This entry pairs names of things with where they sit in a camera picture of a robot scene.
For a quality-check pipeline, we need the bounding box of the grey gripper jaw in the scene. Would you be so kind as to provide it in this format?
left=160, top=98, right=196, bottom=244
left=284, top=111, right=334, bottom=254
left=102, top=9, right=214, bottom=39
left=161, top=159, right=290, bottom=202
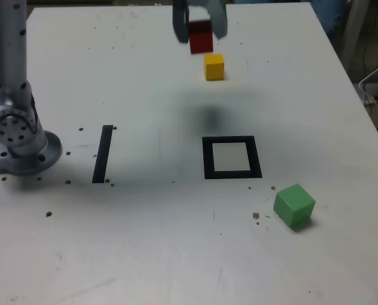
left=172, top=0, right=190, bottom=44
left=206, top=0, right=229, bottom=39

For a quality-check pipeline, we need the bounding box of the red cube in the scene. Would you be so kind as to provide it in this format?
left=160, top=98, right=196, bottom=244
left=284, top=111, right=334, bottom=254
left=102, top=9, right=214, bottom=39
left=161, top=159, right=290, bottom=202
left=188, top=19, right=214, bottom=54

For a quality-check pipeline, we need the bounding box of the yellow cube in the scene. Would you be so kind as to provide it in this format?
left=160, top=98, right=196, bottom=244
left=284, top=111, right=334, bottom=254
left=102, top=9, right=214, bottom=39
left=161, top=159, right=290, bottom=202
left=203, top=53, right=225, bottom=81

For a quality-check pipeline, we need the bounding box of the green cube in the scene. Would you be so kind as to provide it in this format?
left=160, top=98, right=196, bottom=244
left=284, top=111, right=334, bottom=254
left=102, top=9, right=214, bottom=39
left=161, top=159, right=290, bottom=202
left=273, top=183, right=316, bottom=229

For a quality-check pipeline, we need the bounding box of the black tape square outline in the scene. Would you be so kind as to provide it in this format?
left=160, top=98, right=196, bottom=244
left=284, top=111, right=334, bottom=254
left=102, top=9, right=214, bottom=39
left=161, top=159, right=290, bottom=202
left=201, top=135, right=263, bottom=180

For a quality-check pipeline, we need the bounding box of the blue cloth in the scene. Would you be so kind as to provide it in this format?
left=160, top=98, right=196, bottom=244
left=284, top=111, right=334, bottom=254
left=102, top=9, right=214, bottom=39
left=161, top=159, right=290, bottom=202
left=312, top=0, right=348, bottom=36

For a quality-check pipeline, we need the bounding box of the black tape strip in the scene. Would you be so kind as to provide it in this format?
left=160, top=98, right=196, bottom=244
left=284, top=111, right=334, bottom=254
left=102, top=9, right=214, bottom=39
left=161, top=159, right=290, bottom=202
left=91, top=125, right=114, bottom=184

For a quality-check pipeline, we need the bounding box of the white metal post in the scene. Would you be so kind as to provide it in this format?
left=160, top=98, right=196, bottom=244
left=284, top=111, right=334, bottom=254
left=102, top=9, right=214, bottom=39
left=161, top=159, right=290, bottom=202
left=338, top=0, right=367, bottom=85

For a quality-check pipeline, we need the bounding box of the white cable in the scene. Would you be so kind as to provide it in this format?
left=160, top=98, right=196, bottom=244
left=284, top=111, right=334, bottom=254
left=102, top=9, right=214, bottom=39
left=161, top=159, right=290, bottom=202
left=358, top=53, right=378, bottom=119

